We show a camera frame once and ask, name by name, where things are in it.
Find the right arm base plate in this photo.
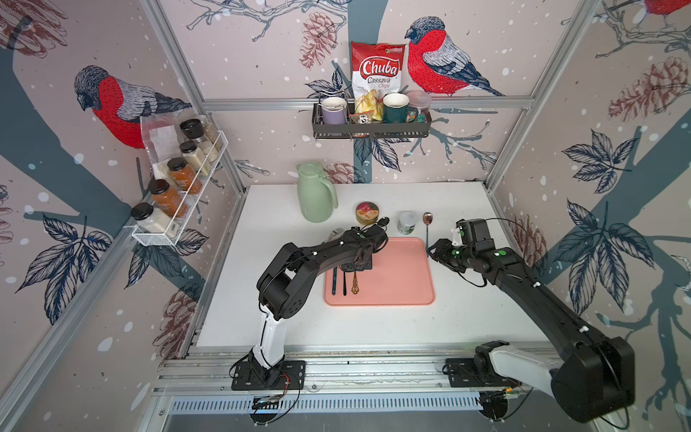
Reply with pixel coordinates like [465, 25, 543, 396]
[442, 357, 522, 389]

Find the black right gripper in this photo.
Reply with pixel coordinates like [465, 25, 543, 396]
[425, 237, 475, 271]

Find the pink lidded plastic container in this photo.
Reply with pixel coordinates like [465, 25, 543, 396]
[407, 90, 432, 122]

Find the black lid spice jar rear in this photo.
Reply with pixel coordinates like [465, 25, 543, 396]
[180, 118, 219, 162]

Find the small snack packet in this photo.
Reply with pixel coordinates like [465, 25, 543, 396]
[349, 111, 374, 124]

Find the Chuba cassava chips bag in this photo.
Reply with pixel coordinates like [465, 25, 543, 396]
[351, 42, 406, 100]

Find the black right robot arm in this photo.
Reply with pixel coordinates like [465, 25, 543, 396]
[428, 219, 635, 423]

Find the round red yellow tin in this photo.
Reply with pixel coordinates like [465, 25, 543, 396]
[356, 202, 380, 226]

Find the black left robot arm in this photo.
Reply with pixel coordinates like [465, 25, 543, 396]
[249, 224, 389, 372]

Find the pink plastic tray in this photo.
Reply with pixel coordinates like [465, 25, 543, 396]
[324, 237, 435, 307]

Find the clear plastic bag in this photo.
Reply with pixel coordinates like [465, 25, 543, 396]
[140, 113, 183, 181]

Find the orange spice jar front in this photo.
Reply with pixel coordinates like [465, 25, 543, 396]
[148, 178, 188, 219]

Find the dark green mug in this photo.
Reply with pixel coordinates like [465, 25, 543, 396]
[383, 93, 419, 124]

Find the orange spice jar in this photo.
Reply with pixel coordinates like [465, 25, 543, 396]
[148, 178, 188, 219]
[167, 157, 203, 194]

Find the orange spice jar middle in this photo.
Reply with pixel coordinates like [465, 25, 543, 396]
[167, 157, 203, 194]

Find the beige spice jar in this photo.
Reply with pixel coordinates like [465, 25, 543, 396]
[179, 140, 212, 176]

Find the clear acrylic spice rack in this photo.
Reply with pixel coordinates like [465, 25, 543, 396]
[131, 131, 229, 248]

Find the grey marble handle fork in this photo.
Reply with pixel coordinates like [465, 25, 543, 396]
[327, 228, 345, 242]

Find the green thermos jug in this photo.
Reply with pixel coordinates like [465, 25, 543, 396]
[297, 161, 339, 223]

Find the small white green can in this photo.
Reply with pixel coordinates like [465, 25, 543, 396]
[397, 211, 417, 235]

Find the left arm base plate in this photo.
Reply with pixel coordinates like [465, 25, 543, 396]
[230, 360, 307, 391]

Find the teal handle fork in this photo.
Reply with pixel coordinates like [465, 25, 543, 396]
[331, 267, 338, 296]

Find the black wire wall shelf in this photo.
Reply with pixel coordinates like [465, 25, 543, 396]
[311, 104, 432, 140]

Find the white powder spice jar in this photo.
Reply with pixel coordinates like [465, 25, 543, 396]
[131, 203, 173, 233]

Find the purple mug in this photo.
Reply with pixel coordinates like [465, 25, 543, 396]
[320, 96, 348, 125]

